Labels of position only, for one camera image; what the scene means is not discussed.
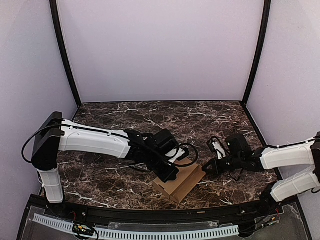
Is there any brown cardboard paper box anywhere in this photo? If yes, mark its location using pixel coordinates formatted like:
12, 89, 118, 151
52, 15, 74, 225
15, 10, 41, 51
152, 163, 206, 204

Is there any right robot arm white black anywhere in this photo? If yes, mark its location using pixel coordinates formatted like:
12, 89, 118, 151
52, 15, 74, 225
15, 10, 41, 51
202, 134, 320, 203

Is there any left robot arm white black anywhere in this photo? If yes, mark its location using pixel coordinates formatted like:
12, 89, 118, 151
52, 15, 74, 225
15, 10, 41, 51
28, 111, 185, 204

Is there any right small circuit board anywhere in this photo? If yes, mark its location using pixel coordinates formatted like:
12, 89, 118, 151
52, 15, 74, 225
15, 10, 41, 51
261, 216, 280, 228

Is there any small green circuit board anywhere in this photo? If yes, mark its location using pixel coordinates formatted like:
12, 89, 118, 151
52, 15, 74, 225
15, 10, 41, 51
72, 223, 95, 236

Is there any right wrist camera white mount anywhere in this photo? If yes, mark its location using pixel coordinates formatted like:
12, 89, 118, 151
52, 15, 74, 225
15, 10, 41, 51
206, 136, 226, 160

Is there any black front table rail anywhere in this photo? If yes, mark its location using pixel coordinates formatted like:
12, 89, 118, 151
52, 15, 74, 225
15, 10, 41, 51
41, 200, 277, 226

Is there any white slotted cable duct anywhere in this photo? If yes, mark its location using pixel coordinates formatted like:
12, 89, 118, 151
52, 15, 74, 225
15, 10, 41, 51
32, 213, 240, 240

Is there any black right frame post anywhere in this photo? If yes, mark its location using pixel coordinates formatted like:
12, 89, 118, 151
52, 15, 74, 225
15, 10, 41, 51
241, 0, 272, 106

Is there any black frame post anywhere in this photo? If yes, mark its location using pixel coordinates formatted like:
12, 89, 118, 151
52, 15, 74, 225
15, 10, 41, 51
49, 0, 82, 108
241, 0, 272, 106

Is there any black left frame post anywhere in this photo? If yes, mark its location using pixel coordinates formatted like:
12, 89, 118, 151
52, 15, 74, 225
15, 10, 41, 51
49, 0, 82, 108

